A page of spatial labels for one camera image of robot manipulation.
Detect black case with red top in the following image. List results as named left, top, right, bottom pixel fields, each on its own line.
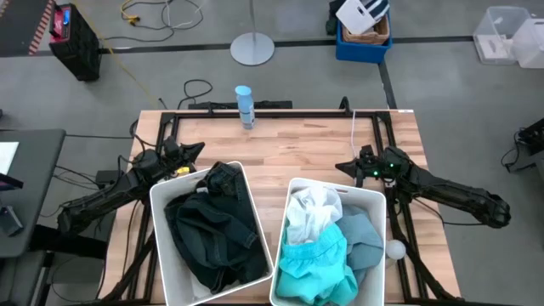
left=48, top=3, right=103, bottom=82

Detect navy white striped cloth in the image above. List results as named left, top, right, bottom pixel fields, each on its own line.
left=360, top=0, right=391, bottom=20

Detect black mat with striped edge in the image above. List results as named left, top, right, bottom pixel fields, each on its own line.
left=0, top=0, right=56, bottom=56

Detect white cardboard box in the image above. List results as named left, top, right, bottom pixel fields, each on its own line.
left=335, top=0, right=377, bottom=35

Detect blue plastic crate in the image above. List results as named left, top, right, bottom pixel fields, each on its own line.
left=335, top=0, right=393, bottom=65

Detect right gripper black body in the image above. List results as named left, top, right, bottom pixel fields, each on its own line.
left=355, top=144, right=400, bottom=183

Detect yellow floor cable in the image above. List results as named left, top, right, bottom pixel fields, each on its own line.
left=71, top=0, right=159, bottom=107

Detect light blue spray bottle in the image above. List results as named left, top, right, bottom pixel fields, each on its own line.
left=235, top=84, right=258, bottom=131

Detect black power adapter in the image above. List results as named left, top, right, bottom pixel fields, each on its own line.
left=95, top=169, right=127, bottom=190

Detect clear plastic storage box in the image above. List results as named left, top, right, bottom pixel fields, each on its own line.
left=512, top=17, right=544, bottom=69
left=473, top=5, right=532, bottom=65

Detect dark green bag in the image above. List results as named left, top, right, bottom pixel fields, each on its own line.
left=326, top=0, right=342, bottom=37

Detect white paper sheet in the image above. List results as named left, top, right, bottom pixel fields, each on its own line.
left=0, top=141, right=20, bottom=175

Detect dark green denim garment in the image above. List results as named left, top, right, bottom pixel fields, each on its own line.
left=163, top=190, right=269, bottom=295

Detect grey side desk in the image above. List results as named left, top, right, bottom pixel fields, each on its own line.
left=0, top=128, right=67, bottom=259

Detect light blue denim garment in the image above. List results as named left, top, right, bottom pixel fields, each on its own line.
left=337, top=204, right=385, bottom=284

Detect black looped floor cable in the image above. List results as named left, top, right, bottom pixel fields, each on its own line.
left=180, top=78, right=213, bottom=105

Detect white woven plastic bin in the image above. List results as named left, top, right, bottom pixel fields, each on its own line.
left=148, top=160, right=275, bottom=306
left=269, top=177, right=388, bottom=306

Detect black aluminium table frame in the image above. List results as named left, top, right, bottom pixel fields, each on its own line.
left=99, top=96, right=464, bottom=305

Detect dark tablet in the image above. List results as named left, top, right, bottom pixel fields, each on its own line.
left=0, top=173, right=26, bottom=192

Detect white ball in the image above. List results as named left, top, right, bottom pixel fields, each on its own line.
left=385, top=239, right=408, bottom=261

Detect teal garment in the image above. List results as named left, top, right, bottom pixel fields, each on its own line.
left=275, top=223, right=360, bottom=306

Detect black and white floor cables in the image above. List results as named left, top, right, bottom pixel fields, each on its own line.
left=101, top=0, right=205, bottom=43

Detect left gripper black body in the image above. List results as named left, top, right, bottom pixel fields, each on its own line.
left=159, top=135, right=189, bottom=174

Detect white thin garment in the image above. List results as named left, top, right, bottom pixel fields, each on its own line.
left=285, top=184, right=344, bottom=247

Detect brown wicker basket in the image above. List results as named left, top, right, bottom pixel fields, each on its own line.
left=342, top=14, right=391, bottom=46

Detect grey phone stand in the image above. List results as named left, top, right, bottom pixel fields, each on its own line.
left=0, top=206, right=26, bottom=237

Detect grey floor lamp stand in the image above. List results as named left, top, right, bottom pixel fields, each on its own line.
left=229, top=0, right=276, bottom=67

